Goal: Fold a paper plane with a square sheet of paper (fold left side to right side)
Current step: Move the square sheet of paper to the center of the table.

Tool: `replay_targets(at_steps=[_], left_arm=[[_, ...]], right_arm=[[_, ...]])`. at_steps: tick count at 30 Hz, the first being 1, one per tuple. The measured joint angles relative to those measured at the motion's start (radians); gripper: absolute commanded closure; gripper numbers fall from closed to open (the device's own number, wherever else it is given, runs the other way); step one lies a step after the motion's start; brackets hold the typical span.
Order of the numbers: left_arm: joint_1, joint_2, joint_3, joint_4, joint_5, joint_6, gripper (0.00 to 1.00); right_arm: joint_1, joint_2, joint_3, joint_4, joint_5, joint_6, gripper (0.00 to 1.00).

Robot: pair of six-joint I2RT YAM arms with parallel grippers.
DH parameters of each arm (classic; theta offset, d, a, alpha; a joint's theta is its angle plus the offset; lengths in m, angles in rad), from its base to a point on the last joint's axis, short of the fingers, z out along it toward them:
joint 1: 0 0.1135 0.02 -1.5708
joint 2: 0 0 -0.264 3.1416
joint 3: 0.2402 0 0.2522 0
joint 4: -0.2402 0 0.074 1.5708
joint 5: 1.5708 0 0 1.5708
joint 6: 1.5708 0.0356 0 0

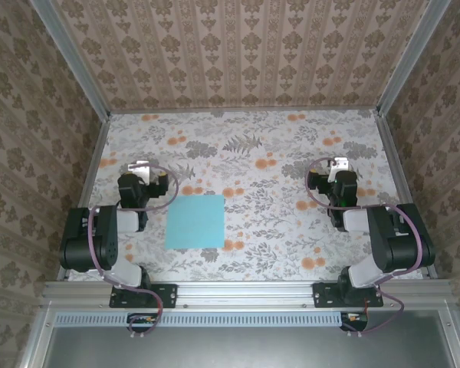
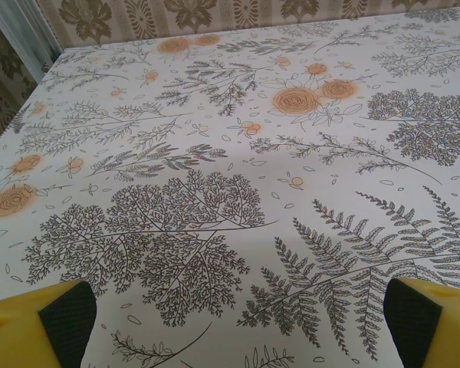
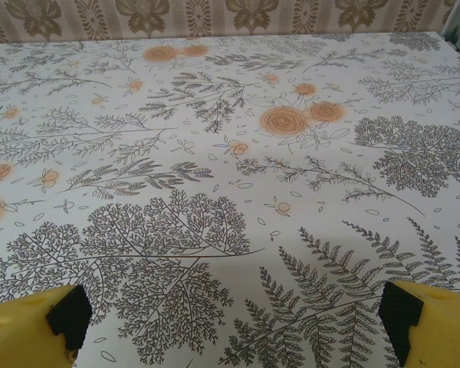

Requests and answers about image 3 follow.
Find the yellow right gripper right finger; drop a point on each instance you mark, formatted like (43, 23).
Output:
(441, 329)

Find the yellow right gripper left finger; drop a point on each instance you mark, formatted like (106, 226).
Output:
(19, 329)

